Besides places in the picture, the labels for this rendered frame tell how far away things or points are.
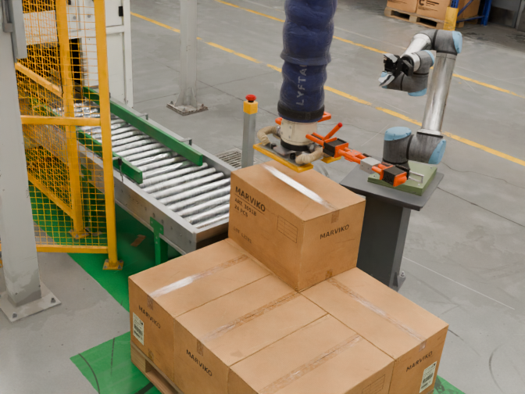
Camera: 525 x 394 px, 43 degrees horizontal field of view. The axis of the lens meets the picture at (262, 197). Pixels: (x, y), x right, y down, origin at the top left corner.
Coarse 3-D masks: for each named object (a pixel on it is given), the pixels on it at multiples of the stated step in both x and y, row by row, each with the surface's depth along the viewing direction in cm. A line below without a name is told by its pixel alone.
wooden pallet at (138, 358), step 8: (136, 352) 345; (136, 360) 348; (144, 360) 341; (144, 368) 343; (152, 368) 346; (152, 376) 342; (160, 376) 342; (160, 384) 337; (168, 384) 338; (168, 392) 332; (176, 392) 333; (432, 392) 330
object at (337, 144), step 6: (330, 138) 311; (336, 138) 313; (324, 144) 308; (330, 144) 308; (336, 144) 308; (342, 144) 306; (324, 150) 309; (330, 150) 307; (336, 150) 304; (342, 150) 307; (336, 156) 306
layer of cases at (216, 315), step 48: (144, 288) 320; (192, 288) 323; (240, 288) 325; (288, 288) 327; (336, 288) 330; (384, 288) 332; (144, 336) 333; (192, 336) 294; (240, 336) 294; (288, 336) 296; (336, 336) 298; (384, 336) 300; (432, 336) 303; (192, 384) 306; (240, 384) 273; (288, 384) 270; (336, 384) 271; (384, 384) 289; (432, 384) 326
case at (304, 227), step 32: (256, 192) 333; (288, 192) 331; (320, 192) 333; (352, 192) 335; (256, 224) 340; (288, 224) 318; (320, 224) 315; (352, 224) 331; (256, 256) 348; (288, 256) 324; (320, 256) 325; (352, 256) 342
